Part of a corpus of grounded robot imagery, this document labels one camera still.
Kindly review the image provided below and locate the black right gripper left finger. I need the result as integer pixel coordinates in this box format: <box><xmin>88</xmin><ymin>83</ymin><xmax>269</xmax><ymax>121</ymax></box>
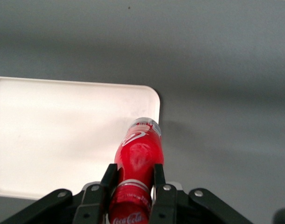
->
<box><xmin>73</xmin><ymin>163</ymin><xmax>118</xmax><ymax>224</ymax></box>

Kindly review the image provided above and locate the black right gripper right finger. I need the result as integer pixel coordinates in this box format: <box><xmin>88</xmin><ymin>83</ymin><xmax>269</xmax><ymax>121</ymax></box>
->
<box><xmin>150</xmin><ymin>163</ymin><xmax>178</xmax><ymax>224</ymax></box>

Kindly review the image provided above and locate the red coke bottle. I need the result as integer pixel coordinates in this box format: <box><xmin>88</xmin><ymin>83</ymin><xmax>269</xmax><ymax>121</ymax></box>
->
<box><xmin>108</xmin><ymin>117</ymin><xmax>165</xmax><ymax>224</ymax></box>

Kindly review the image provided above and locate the white plastic tray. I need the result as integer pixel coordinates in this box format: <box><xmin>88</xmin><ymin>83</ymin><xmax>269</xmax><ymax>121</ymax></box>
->
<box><xmin>0</xmin><ymin>76</ymin><xmax>161</xmax><ymax>201</ymax></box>

